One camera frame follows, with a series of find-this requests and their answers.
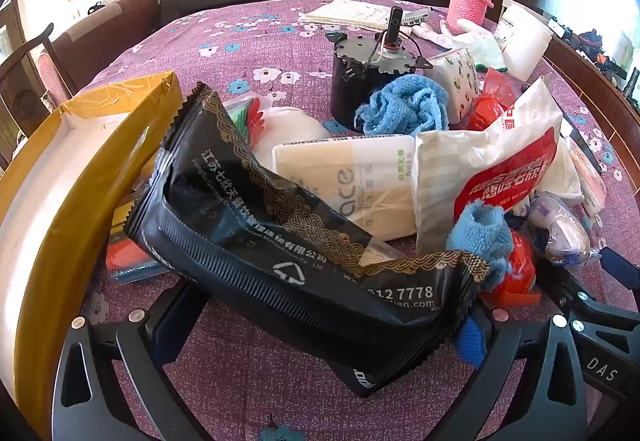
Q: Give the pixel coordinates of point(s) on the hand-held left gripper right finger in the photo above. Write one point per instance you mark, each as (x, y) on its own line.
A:
(470, 343)

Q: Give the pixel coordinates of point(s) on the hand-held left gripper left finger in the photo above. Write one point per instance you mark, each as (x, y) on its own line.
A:
(162, 336)

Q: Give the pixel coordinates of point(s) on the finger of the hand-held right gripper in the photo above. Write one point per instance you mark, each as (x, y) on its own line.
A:
(570, 293)
(622, 266)

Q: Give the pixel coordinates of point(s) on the blue printed tissue packet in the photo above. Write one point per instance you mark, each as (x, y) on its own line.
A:
(560, 231)

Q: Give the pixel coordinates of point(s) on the blue towel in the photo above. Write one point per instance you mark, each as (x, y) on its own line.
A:
(405, 103)
(480, 231)

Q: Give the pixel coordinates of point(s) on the black snack packet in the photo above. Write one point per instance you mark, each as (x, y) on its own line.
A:
(280, 281)

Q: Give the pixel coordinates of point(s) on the yellow cardboard box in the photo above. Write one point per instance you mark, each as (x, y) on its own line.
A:
(65, 231)

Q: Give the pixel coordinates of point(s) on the white red plastic bag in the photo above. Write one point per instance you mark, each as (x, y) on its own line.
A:
(480, 156)

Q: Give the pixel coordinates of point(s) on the beige tissue pack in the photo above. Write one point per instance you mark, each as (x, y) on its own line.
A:
(340, 171)

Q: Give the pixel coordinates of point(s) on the orange blue packet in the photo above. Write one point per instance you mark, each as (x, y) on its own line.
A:
(127, 256)

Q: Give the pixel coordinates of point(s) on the black phone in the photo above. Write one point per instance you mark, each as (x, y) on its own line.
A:
(582, 146)

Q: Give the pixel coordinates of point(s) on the wooden sideboard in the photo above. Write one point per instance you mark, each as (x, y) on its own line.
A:
(590, 76)

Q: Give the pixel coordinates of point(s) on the floral white tissue pack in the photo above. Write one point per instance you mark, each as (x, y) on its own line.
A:
(460, 76)

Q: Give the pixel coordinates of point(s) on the white plastic jar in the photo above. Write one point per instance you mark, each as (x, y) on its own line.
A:
(522, 41)

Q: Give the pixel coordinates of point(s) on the wooden chair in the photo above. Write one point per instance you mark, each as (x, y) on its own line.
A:
(27, 106)

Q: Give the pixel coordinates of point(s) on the black cylindrical motor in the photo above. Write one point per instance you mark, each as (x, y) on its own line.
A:
(350, 86)

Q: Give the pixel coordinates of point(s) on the purple floral tablecloth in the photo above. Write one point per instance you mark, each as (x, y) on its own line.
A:
(260, 41)

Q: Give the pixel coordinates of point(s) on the brown sofa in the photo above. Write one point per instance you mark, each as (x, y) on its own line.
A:
(115, 26)

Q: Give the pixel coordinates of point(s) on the stack of papers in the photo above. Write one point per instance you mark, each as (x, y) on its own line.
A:
(350, 11)

